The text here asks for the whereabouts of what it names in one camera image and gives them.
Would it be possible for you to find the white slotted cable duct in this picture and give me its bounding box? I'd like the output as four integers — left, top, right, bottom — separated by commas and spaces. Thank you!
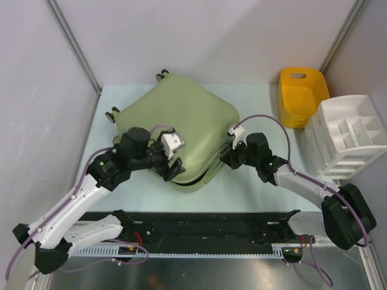
71, 245, 285, 259

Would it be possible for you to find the green hard-shell suitcase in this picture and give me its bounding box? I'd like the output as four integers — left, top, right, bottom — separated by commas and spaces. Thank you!
105, 69, 240, 193

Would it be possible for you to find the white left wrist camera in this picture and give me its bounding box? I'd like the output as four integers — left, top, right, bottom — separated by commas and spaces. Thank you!
160, 129, 186, 160

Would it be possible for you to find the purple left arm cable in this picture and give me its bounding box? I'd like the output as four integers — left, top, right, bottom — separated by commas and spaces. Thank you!
5, 123, 173, 280

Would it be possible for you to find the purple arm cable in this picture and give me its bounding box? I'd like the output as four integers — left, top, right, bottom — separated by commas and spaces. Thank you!
234, 114, 372, 288
5, 123, 173, 280

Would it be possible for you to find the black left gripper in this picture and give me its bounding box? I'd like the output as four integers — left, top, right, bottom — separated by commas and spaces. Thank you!
130, 131, 186, 181

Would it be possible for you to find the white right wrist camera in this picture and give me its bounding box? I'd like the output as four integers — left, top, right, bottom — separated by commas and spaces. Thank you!
227, 126, 245, 150

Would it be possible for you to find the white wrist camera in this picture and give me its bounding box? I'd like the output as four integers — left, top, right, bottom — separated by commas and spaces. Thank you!
227, 126, 245, 150
160, 129, 186, 160

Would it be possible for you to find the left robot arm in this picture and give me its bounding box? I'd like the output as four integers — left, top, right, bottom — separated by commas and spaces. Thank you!
13, 126, 185, 274

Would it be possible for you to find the yellow plastic basket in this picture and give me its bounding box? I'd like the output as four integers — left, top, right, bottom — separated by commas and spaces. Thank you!
278, 67, 330, 129

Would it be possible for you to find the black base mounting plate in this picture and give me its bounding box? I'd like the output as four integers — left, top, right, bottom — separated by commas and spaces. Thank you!
72, 210, 327, 256

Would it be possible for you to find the white plastic drawer organizer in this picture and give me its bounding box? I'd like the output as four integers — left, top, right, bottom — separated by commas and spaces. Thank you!
301, 95, 386, 180

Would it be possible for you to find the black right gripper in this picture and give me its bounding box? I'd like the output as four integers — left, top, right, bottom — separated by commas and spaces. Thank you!
221, 138, 259, 170

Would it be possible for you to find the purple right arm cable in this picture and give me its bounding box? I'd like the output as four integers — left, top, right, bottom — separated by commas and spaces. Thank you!
234, 114, 372, 288

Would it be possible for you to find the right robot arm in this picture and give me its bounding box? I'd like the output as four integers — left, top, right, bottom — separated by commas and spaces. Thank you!
221, 128, 377, 250

